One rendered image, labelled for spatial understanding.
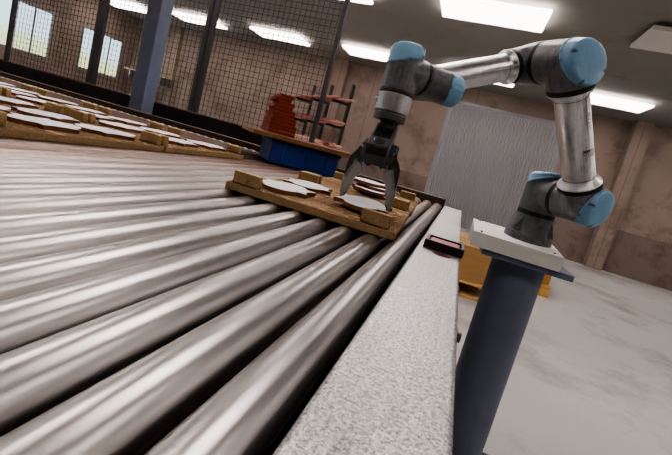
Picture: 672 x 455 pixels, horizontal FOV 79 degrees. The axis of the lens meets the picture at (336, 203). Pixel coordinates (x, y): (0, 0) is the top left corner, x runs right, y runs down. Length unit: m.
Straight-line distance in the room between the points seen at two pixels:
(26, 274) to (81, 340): 0.10
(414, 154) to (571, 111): 8.70
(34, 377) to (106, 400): 0.04
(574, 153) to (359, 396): 1.10
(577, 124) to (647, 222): 9.23
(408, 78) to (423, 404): 0.72
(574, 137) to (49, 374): 1.21
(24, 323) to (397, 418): 0.22
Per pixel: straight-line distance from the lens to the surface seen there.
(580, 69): 1.19
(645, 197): 10.41
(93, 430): 0.22
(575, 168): 1.31
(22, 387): 0.25
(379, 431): 0.26
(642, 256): 10.50
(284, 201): 0.79
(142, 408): 0.24
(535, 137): 9.89
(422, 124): 9.92
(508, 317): 1.48
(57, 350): 0.27
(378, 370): 0.31
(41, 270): 0.37
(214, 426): 0.22
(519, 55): 1.27
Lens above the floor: 1.06
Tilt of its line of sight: 8 degrees down
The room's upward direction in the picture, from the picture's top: 15 degrees clockwise
